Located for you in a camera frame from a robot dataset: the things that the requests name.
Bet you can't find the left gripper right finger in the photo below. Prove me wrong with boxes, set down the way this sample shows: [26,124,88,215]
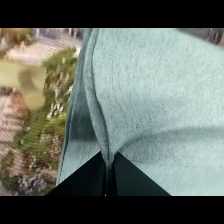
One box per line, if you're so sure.
[112,151,171,197]

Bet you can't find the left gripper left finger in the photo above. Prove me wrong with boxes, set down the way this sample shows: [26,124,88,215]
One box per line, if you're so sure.
[47,150,109,197]

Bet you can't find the grey garment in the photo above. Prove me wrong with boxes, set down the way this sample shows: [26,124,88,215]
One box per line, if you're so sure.
[55,27,224,197]

